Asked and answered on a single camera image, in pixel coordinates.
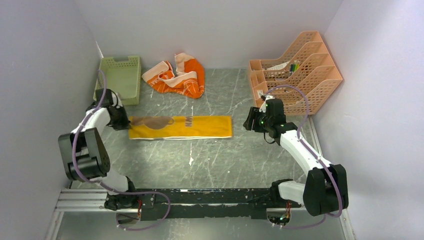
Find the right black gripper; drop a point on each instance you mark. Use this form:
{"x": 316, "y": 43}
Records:
{"x": 248, "y": 123}

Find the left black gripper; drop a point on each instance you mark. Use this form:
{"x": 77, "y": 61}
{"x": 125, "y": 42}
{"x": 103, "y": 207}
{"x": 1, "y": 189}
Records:
{"x": 125, "y": 122}

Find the brown yellow bear towel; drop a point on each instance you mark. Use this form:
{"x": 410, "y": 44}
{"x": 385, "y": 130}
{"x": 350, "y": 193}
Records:
{"x": 180, "y": 127}

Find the orange plastic file organizer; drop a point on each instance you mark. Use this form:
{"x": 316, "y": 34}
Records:
{"x": 310, "y": 85}

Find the orange and cream towel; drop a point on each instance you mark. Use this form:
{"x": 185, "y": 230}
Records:
{"x": 188, "y": 79}

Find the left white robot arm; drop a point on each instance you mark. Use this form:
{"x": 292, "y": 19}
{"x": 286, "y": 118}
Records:
{"x": 84, "y": 155}

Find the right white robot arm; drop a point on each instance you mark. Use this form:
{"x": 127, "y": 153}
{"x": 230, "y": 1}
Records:
{"x": 325, "y": 190}

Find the white paper in organizer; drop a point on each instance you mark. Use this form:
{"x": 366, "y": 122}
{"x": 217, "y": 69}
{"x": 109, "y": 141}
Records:
{"x": 278, "y": 67}

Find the coloured pens in organizer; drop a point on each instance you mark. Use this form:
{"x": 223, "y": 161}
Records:
{"x": 294, "y": 66}

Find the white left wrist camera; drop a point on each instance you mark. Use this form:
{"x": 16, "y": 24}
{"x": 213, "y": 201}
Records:
{"x": 114, "y": 99}

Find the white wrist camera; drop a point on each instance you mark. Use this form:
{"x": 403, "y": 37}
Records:
{"x": 265, "y": 98}
{"x": 114, "y": 99}

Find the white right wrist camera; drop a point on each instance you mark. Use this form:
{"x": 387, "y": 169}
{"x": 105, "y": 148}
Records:
{"x": 265, "y": 98}

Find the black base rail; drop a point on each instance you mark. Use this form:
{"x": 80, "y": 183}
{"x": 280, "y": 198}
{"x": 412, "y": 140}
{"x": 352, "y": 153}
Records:
{"x": 174, "y": 203}

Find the aluminium frame rail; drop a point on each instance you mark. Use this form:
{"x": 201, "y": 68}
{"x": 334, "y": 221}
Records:
{"x": 92, "y": 200}

